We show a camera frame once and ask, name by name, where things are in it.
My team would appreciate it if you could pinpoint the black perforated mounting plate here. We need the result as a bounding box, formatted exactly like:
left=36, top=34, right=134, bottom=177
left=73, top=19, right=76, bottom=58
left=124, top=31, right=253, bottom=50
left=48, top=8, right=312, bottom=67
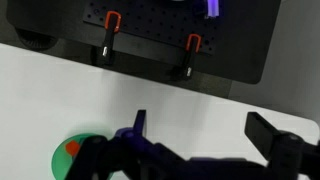
left=83, top=0, right=219, bottom=54

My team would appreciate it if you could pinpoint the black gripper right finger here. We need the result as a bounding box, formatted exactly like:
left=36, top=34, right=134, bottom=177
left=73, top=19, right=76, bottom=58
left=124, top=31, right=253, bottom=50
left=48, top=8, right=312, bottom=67
left=244, top=112, right=320, bottom=180

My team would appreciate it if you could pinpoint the green bowl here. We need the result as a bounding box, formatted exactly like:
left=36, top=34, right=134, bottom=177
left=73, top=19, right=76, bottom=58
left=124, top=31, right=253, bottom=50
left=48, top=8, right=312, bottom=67
left=50, top=133, right=115, bottom=180

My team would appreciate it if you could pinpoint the small orange block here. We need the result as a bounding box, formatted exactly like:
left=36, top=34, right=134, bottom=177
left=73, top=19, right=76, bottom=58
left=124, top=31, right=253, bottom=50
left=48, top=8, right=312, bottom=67
left=65, top=140, right=80, bottom=156

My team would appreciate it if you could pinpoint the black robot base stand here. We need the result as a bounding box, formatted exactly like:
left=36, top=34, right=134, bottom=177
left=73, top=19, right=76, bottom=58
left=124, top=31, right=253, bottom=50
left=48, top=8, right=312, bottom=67
left=7, top=0, right=281, bottom=84

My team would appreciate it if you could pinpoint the left orange-handled clamp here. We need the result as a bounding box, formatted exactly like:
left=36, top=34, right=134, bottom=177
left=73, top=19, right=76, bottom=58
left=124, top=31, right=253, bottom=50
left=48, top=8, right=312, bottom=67
left=99, top=11, right=121, bottom=65

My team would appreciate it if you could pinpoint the orange-handled clamp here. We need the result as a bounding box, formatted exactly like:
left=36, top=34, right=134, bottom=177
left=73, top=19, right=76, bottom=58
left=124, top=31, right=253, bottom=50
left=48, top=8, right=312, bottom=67
left=99, top=11, right=121, bottom=65
left=170, top=33, right=202, bottom=81

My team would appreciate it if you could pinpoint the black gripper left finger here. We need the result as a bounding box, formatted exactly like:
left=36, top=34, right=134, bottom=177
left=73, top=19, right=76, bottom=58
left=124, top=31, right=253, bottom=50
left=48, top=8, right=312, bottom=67
left=65, top=110, right=187, bottom=180

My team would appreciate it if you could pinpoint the right orange-handled clamp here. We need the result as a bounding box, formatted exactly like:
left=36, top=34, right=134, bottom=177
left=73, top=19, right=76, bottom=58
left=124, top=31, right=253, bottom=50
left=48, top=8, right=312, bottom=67
left=170, top=33, right=202, bottom=81

